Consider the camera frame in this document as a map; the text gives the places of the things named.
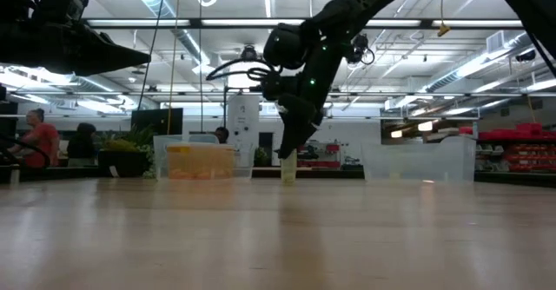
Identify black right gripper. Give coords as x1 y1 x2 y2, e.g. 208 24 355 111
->
277 90 325 160

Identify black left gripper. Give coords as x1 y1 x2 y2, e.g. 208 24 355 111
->
0 20 151 76

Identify clear plastic bin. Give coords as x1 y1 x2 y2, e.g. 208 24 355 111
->
152 133 255 181
361 135 478 183

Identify red and white parts rack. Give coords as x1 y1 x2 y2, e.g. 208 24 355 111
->
299 141 344 169

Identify white pillar cabinet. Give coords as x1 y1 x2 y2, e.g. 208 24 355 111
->
227 94 261 168

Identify black monitor screen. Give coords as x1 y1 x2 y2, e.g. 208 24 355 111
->
130 107 184 135

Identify green succulent in black pot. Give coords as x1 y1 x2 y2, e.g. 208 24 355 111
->
97 124 156 179

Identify red storage shelves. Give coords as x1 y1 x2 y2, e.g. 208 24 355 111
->
458 122 556 174

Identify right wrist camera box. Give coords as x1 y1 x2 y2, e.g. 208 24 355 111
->
259 69 301 102

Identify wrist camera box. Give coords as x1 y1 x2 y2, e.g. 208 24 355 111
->
259 69 301 102
32 0 90 24

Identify black hanging cable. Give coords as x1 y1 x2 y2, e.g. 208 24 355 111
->
136 0 169 111

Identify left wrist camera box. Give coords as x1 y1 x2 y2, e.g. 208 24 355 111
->
32 0 90 24

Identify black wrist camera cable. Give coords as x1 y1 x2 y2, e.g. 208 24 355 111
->
205 56 273 82

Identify thin hanging cord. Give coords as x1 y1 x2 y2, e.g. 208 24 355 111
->
167 0 182 135

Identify round black overhead camera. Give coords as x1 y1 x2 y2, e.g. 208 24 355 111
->
240 44 259 64

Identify black clamp device with cable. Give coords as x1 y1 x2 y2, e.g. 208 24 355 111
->
346 32 375 67

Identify hanging cable with yellow plug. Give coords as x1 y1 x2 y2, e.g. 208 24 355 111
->
436 0 453 38

